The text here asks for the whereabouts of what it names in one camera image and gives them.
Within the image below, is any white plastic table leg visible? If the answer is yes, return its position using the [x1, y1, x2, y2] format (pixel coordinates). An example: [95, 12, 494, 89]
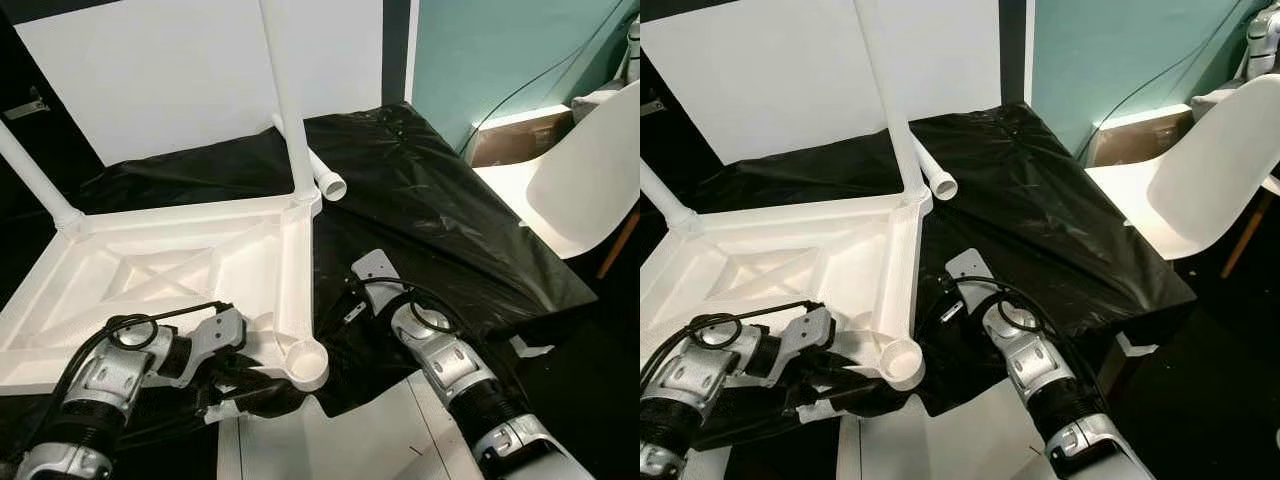
[272, 112, 348, 203]
[258, 0, 323, 203]
[910, 135, 959, 202]
[855, 0, 933, 203]
[0, 120, 86, 234]
[640, 160, 701, 237]

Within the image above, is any white plastic table top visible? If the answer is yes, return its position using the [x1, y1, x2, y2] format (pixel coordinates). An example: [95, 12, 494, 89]
[640, 190, 927, 393]
[0, 190, 331, 397]

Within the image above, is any brown cardboard box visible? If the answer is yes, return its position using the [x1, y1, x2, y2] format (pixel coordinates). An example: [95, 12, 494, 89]
[1085, 105, 1196, 167]
[468, 105, 576, 169]

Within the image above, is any white plastic chair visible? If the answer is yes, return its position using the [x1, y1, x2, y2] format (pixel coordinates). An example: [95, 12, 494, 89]
[1085, 75, 1280, 280]
[475, 80, 641, 280]

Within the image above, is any white grey standing machine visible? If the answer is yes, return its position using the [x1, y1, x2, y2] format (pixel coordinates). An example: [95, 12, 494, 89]
[622, 15, 641, 83]
[1243, 0, 1280, 81]

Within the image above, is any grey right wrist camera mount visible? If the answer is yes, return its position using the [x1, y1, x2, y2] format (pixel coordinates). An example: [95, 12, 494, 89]
[352, 250, 401, 313]
[945, 248, 997, 313]

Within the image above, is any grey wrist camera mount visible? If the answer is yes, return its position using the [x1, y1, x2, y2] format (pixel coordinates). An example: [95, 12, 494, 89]
[352, 250, 401, 313]
[945, 248, 997, 313]
[190, 307, 249, 357]
[785, 305, 837, 357]

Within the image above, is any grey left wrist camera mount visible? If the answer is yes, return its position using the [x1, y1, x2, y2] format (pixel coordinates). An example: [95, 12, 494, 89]
[785, 305, 837, 357]
[190, 307, 249, 357]

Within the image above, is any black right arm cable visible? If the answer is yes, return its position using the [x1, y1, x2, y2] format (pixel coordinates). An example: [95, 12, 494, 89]
[398, 288, 463, 337]
[990, 288, 1057, 337]

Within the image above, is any thin black wall cable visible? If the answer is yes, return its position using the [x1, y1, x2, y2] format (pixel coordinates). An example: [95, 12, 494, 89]
[1075, 0, 1251, 161]
[460, 0, 626, 157]

